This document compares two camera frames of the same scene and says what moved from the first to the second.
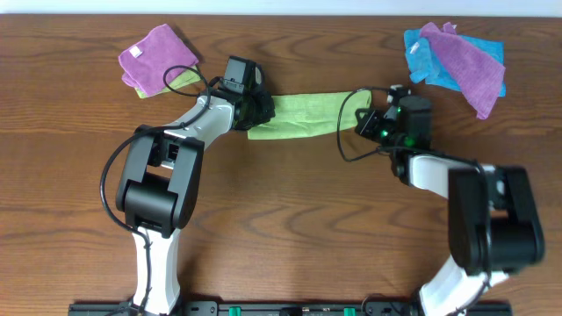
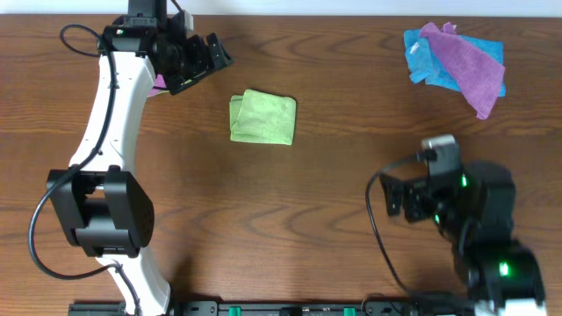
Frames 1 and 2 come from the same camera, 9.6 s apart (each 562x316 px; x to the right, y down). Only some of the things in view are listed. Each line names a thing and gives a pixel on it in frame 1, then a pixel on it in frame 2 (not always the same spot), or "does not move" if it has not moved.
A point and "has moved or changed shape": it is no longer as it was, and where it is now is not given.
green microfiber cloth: [313, 114] has moved or changed shape
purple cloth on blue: [476, 73] does not move
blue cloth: [424, 64] does not move
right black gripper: [366, 124] → [413, 200]
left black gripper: [262, 111] → [198, 64]
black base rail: [293, 308] does not move
